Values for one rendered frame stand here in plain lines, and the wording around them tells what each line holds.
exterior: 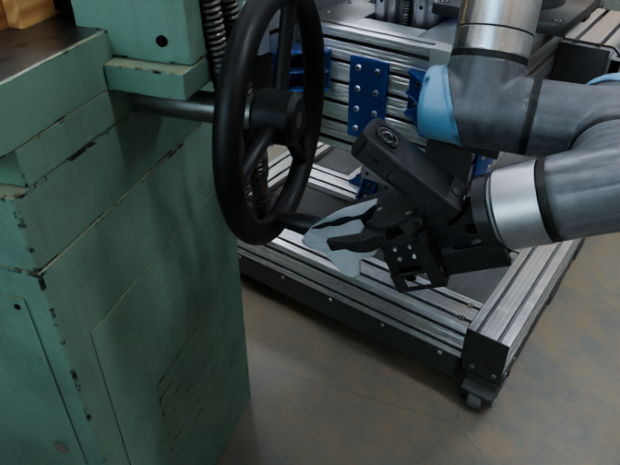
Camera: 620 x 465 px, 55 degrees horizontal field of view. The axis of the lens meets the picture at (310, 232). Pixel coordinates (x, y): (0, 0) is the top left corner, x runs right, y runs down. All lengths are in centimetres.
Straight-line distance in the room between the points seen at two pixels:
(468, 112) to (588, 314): 120
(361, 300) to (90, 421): 74
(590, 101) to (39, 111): 51
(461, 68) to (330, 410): 94
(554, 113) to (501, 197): 11
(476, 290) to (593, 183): 89
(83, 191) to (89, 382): 24
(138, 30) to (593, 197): 46
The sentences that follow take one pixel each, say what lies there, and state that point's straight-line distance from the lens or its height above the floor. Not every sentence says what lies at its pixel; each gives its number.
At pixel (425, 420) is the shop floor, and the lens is 138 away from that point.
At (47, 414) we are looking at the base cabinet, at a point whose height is 46.
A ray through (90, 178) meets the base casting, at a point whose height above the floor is 76.
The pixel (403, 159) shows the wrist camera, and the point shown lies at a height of 83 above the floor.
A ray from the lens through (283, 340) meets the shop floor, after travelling 151.
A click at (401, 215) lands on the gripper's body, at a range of 56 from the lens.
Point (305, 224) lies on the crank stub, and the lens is 67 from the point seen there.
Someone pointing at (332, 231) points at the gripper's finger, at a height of 74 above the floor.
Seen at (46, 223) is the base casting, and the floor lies 75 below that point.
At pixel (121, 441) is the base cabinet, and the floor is 38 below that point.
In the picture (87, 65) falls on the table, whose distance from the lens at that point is 67.
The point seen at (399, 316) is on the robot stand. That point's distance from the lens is 134.
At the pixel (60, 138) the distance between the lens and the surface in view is 64.
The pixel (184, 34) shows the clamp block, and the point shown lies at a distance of 64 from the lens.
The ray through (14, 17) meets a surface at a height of 91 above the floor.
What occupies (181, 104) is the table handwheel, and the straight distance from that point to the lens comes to 70.
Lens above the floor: 109
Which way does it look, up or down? 36 degrees down
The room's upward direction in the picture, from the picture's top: straight up
